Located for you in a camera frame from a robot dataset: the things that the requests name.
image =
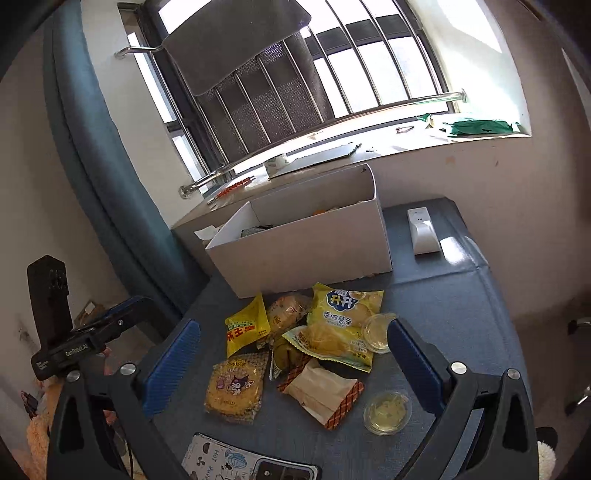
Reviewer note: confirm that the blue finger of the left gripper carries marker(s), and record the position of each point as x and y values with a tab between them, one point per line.
128	311

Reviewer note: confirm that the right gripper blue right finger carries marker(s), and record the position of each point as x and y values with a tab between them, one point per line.
423	365

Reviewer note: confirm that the tape roll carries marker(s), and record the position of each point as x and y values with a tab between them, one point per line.
276	163

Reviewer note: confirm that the tissue pack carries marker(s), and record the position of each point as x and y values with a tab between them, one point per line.
207	233

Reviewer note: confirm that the yellow potato chip bag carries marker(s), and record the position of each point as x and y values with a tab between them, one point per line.
333	330

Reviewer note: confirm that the teal curtain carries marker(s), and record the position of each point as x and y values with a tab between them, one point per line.
146	256

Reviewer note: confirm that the steel window guard rail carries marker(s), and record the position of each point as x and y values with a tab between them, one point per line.
358	66

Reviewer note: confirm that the round cookie cartoon packet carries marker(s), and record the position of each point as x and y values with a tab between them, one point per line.
235	389

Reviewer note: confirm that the phone with cartoon case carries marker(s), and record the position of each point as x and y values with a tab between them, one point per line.
208	458

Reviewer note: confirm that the grey flat board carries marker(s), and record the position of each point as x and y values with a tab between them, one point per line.
336	153

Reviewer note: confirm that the white cardboard box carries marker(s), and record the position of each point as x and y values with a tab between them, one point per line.
327	229

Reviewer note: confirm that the olive yellow snack packet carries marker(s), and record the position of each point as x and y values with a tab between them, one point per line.
285	358

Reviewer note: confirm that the bread bun packet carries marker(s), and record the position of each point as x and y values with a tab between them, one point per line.
286	312

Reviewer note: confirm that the waffle pattern cream packet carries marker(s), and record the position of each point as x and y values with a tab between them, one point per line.
326	396

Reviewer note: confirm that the grey hanging mat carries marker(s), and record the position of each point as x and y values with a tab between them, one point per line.
224	35

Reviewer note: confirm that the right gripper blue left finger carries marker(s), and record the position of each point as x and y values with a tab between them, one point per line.
164	375

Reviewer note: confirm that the green plastic bag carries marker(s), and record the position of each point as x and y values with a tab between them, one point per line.
469	127

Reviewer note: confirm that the clear jelly cup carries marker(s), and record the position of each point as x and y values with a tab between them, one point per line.
388	413
375	332

